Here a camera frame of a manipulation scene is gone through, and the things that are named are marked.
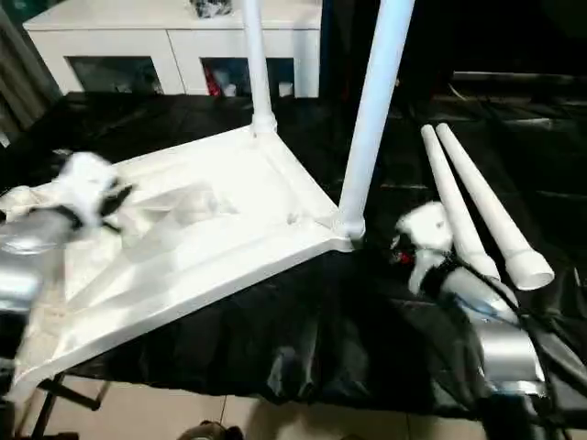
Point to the white plastic table leg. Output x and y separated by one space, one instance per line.
376 114
257 59
486 206
449 197

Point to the white plastic table top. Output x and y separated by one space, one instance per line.
206 183

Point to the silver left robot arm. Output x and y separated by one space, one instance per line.
23 256

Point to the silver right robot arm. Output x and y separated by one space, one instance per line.
504 348

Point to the black work mat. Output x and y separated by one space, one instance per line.
321 321

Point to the grey curtain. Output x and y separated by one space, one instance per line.
23 82

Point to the white cabinet with glass doors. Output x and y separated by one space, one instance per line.
114 41

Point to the black metal folding stand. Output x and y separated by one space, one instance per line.
69 395

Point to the black low shelf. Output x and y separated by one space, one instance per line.
518 80

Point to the clear bag of dark parts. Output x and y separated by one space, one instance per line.
212 7

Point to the dark brown round object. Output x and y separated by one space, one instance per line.
211 432

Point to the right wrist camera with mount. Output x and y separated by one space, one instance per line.
426 229

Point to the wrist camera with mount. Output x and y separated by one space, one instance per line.
85 183
426 229

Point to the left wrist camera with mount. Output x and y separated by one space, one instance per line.
85 183

